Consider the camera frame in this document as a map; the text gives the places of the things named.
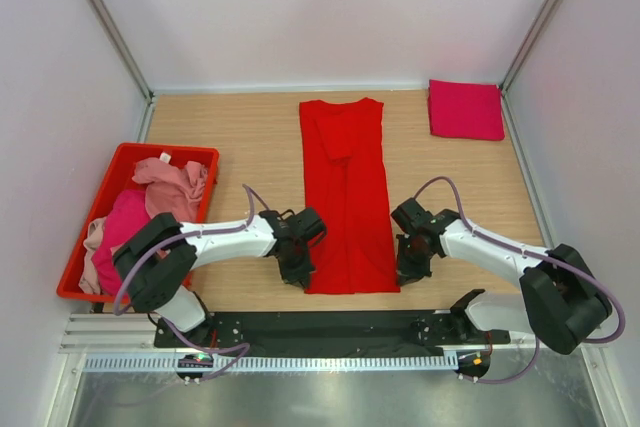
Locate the red t shirt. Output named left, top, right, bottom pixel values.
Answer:
left=299, top=98, right=400, bottom=295

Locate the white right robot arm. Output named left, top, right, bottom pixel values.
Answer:
left=391, top=198, right=613, bottom=355

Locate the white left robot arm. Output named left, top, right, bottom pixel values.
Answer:
left=112, top=208, right=327, bottom=348

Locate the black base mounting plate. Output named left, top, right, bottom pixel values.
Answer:
left=184, top=310, right=510, bottom=358

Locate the light pink t shirt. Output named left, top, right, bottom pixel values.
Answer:
left=132, top=158, right=208, bottom=223

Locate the folded magenta t shirt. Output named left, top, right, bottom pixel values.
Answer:
left=427, top=79, right=505, bottom=141

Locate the magenta t shirt in bin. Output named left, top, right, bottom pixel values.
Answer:
left=102, top=189, right=150, bottom=296

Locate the red plastic bin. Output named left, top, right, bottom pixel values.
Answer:
left=57, top=143, right=219, bottom=303

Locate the beige t shirt in bin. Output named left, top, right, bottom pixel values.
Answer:
left=78, top=217, right=114, bottom=295

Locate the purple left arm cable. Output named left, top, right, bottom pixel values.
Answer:
left=112, top=183, right=274, bottom=381

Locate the white slotted cable duct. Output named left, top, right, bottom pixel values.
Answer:
left=83, top=351, right=458, bottom=374

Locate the right aluminium frame post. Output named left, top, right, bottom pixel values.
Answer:
left=499, top=0, right=563, bottom=96

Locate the aluminium frame post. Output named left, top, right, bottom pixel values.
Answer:
left=499, top=0, right=563, bottom=96
left=87, top=0, right=153, bottom=103

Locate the left aluminium frame post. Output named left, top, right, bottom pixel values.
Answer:
left=87, top=0, right=153, bottom=103

